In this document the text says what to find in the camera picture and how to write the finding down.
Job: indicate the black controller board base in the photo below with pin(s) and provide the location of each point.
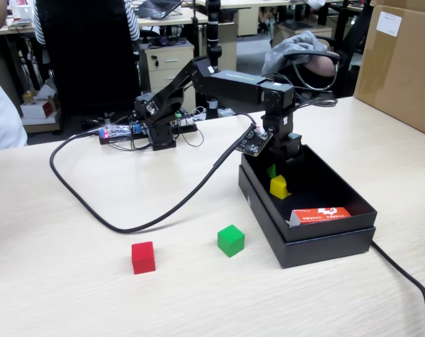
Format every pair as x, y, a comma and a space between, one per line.
118, 135

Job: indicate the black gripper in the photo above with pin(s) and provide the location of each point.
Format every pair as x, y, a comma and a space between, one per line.
281, 126

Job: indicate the green wooden cube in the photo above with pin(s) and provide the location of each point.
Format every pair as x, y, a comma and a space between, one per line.
230, 241

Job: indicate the black cardboard box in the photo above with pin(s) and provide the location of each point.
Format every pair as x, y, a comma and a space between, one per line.
321, 251

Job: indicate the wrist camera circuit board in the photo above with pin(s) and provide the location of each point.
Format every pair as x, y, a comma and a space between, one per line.
252, 142

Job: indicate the black vertical stand pole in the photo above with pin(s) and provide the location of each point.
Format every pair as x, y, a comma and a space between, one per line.
212, 35

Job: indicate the black open laptop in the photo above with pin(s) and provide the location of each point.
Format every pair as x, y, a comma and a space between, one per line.
158, 7

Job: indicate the large black office chair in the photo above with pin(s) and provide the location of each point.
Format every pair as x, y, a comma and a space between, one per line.
89, 52

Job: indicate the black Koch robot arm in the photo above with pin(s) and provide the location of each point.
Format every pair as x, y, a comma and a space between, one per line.
233, 87

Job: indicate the red wooden cube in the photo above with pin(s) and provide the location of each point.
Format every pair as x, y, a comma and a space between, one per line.
143, 258

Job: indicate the grey fleece blanket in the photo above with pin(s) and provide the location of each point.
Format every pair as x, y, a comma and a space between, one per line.
293, 49

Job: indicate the slim black office chair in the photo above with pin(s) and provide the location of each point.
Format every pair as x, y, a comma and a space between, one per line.
352, 52

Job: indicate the large brown cardboard box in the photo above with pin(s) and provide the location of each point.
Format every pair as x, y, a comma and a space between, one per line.
398, 70

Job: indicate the white shipping label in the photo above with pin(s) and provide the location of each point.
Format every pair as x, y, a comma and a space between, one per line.
389, 24

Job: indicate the white and red small box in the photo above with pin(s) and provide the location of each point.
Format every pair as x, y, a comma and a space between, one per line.
35, 109

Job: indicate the person in striped shirt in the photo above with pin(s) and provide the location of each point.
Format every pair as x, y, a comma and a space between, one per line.
39, 28

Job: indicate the person in white shirt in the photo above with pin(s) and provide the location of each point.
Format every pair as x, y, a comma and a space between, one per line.
2, 119

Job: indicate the yellow wooden cube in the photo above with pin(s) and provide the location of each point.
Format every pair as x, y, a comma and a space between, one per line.
278, 187

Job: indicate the orange paper carton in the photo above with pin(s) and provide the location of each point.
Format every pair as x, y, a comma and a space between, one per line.
321, 216

